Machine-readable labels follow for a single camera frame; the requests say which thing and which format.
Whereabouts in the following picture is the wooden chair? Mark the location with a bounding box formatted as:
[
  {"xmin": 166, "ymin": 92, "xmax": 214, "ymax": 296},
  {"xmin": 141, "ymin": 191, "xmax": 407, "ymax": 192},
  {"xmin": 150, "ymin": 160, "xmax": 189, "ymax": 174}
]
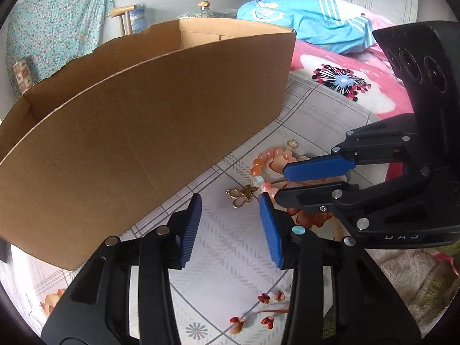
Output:
[{"xmin": 110, "ymin": 4, "xmax": 138, "ymax": 37}]

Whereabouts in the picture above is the pink floral bedsheet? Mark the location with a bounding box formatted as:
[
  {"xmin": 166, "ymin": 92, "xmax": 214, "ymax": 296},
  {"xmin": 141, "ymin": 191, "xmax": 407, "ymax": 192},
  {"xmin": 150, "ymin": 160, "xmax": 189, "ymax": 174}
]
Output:
[{"xmin": 289, "ymin": 41, "xmax": 417, "ymax": 180}]

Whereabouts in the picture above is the teal floral hanging cloth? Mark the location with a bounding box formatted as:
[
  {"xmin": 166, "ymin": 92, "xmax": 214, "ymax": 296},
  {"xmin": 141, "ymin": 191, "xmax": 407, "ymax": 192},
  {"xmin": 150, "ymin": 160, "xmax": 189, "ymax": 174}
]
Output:
[{"xmin": 5, "ymin": 0, "xmax": 115, "ymax": 97}]

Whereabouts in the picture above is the orange patterned cloth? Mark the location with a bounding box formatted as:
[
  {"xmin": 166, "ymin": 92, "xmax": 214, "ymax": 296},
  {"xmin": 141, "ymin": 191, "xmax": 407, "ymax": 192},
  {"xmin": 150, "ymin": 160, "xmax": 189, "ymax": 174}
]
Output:
[{"xmin": 12, "ymin": 57, "xmax": 34, "ymax": 92}]

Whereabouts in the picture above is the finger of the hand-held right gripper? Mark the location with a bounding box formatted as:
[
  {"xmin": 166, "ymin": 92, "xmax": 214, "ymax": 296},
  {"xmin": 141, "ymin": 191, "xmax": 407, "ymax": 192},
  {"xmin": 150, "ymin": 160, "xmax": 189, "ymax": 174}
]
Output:
[
  {"xmin": 283, "ymin": 113, "xmax": 420, "ymax": 182},
  {"xmin": 275, "ymin": 166, "xmax": 432, "ymax": 233}
]

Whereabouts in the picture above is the brown cardboard box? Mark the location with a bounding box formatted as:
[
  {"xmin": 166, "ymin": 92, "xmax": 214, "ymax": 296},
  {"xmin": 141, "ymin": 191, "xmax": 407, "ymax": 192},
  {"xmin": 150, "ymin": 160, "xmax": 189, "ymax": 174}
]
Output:
[{"xmin": 0, "ymin": 17, "xmax": 297, "ymax": 271}]

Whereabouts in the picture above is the dark patterned cloth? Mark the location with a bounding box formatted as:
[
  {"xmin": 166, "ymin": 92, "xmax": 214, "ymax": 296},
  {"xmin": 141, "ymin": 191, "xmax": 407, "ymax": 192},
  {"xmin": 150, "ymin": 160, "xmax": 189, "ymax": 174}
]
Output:
[{"xmin": 175, "ymin": 9, "xmax": 238, "ymax": 20}]

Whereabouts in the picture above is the beige fluffy blanket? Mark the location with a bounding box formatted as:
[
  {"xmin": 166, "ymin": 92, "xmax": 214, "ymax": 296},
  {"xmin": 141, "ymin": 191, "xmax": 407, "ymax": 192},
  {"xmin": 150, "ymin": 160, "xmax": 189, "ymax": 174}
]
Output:
[{"xmin": 323, "ymin": 244, "xmax": 457, "ymax": 335}]

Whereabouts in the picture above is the gold butterfly pendant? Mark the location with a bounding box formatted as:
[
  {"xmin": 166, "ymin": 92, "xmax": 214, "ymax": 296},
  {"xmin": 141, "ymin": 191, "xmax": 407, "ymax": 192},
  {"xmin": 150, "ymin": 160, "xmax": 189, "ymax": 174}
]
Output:
[{"xmin": 226, "ymin": 184, "xmax": 260, "ymax": 209}]

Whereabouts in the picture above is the orange bead bracelet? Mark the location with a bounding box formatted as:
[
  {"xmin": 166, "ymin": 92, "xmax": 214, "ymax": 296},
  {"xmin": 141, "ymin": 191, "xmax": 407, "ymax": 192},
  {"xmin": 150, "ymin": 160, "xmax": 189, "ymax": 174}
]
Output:
[{"xmin": 250, "ymin": 146, "xmax": 310, "ymax": 204}]

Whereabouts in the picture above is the light blue striped jacket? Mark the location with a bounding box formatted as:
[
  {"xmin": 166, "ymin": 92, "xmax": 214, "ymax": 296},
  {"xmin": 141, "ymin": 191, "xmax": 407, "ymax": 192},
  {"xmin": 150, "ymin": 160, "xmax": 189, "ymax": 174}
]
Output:
[{"xmin": 236, "ymin": 0, "xmax": 396, "ymax": 55}]

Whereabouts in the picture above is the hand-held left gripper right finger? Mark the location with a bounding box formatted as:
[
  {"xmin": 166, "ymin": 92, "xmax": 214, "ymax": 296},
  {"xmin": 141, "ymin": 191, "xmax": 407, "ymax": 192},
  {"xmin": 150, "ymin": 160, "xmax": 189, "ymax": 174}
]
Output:
[{"xmin": 259, "ymin": 193, "xmax": 421, "ymax": 345}]

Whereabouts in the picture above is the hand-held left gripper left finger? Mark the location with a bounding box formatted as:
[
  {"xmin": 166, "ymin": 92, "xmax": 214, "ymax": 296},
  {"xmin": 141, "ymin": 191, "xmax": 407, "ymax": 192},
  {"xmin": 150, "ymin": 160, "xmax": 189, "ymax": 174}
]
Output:
[{"xmin": 41, "ymin": 192, "xmax": 203, "ymax": 345}]

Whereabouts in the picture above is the floral plastic tablecloth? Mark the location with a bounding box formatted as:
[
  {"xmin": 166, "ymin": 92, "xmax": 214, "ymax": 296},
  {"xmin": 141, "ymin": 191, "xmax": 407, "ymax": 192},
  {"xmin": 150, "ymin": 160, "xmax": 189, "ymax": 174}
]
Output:
[{"xmin": 7, "ymin": 74, "xmax": 390, "ymax": 345}]

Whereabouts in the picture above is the clear water bottle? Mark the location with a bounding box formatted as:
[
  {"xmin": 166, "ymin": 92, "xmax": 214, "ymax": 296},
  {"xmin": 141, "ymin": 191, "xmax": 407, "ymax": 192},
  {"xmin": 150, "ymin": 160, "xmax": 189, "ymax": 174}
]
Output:
[{"xmin": 127, "ymin": 3, "xmax": 147, "ymax": 33}]

